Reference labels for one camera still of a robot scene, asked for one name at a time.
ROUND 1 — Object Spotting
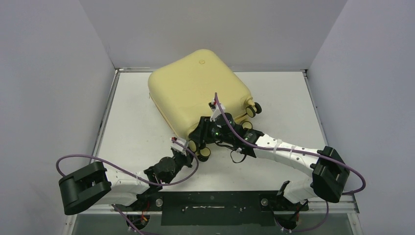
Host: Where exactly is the yellow suitcase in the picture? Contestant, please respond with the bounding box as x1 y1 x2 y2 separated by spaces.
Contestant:
148 49 262 162

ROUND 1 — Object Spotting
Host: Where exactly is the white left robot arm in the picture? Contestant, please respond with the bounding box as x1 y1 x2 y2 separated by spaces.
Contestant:
55 150 197 215

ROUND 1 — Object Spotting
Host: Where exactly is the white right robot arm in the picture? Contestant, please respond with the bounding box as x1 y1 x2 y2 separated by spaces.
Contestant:
189 113 350 210

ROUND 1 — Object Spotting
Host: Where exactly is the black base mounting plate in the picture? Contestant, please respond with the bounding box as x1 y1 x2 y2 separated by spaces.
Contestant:
121 191 309 226

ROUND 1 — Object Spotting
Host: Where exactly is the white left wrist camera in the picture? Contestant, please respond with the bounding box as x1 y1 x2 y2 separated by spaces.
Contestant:
171 137 188 155

